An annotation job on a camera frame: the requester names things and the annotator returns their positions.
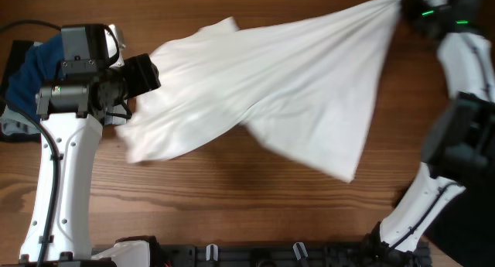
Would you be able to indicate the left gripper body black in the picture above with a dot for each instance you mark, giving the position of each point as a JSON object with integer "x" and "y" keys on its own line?
{"x": 138, "y": 80}

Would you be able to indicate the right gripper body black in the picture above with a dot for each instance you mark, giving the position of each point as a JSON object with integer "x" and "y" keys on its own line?
{"x": 410, "y": 10}

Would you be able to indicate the white t-shirt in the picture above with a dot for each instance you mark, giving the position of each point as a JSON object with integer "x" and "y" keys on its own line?
{"x": 305, "y": 90}

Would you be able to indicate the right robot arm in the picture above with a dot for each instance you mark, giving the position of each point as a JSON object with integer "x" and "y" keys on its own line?
{"x": 458, "y": 153}

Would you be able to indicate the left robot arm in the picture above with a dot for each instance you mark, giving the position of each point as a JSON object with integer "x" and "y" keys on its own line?
{"x": 90, "y": 80}

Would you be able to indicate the blue polo shirt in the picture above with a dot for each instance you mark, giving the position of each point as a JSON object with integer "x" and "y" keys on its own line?
{"x": 39, "y": 65}

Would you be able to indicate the light grey folded garment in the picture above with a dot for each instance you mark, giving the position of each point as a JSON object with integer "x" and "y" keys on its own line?
{"x": 12, "y": 123}

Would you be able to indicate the black garment right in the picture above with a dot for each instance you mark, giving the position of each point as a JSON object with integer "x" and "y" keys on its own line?
{"x": 456, "y": 216}

